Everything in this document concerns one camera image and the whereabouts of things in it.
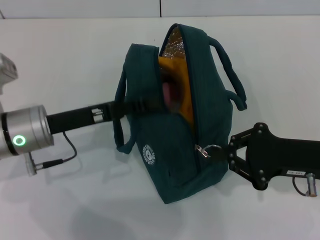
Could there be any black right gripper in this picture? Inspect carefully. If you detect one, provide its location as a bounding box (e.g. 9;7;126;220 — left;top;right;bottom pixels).
208;121;320;192

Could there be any right arm cable with connectors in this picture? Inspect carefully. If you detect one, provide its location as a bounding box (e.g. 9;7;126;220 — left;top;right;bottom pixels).
291;171;319;197

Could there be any yellow banana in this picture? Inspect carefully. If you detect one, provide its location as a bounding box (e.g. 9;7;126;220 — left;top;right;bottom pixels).
157;55;195;126

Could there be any pink peach toy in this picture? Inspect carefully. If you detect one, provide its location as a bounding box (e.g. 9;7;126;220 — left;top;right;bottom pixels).
162;81;184;111

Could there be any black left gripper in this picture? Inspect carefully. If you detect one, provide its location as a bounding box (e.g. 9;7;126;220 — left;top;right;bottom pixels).
45;95;169;137

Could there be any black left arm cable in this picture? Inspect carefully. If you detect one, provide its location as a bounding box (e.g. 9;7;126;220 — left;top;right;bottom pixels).
24;131;78;177

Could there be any dark teal insulated lunch bag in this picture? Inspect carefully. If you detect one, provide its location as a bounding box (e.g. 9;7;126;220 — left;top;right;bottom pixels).
113;23;248;205

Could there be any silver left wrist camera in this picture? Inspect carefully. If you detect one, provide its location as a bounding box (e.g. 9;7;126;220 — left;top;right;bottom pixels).
0;52;20;96

